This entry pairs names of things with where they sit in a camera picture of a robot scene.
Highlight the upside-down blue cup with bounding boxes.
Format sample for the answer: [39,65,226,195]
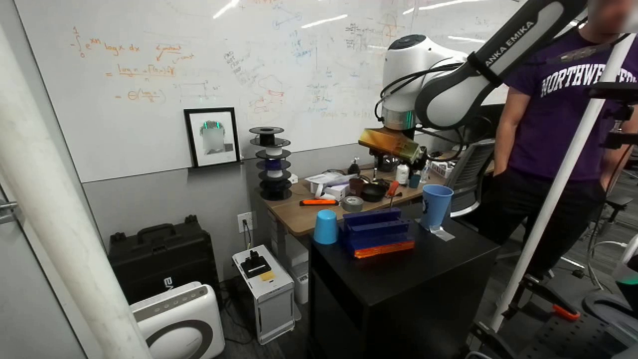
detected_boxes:
[314,209,340,245]

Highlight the whiteboard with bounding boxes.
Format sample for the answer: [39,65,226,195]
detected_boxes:
[13,0,535,185]

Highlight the white box with black tray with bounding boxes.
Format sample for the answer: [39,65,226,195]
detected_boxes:
[232,245,296,345]

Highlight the stack of filament spools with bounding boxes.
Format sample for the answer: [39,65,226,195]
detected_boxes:
[250,125,292,201]

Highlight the framed portrait picture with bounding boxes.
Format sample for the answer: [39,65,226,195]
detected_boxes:
[184,107,240,167]

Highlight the black hard case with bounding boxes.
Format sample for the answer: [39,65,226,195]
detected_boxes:
[109,215,224,303]

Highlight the roll of grey tape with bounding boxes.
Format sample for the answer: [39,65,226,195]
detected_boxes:
[342,195,364,211]

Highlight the wall power outlet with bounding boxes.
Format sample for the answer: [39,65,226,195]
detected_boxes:
[238,211,254,233]

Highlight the black cabinet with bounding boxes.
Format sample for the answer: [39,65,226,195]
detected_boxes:
[310,221,499,359]

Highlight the orange handled tool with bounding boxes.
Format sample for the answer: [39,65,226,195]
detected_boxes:
[300,199,340,207]

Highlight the white air purifier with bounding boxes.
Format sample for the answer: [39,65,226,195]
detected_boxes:
[132,281,226,359]

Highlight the person in purple shirt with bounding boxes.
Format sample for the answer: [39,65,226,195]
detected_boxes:
[479,0,638,279]

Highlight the white foreground pipe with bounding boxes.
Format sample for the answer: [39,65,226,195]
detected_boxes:
[0,29,152,359]

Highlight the upright blue cup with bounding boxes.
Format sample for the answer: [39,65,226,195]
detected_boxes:
[422,183,455,231]

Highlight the white tripod pole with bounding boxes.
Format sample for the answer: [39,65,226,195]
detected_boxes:
[491,2,637,327]

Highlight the blue and orange tool case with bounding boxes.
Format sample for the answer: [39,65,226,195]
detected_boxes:
[340,209,416,259]

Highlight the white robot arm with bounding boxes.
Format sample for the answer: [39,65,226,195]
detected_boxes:
[376,0,589,131]

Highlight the wooden desk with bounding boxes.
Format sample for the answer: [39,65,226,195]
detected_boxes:
[260,181,422,237]

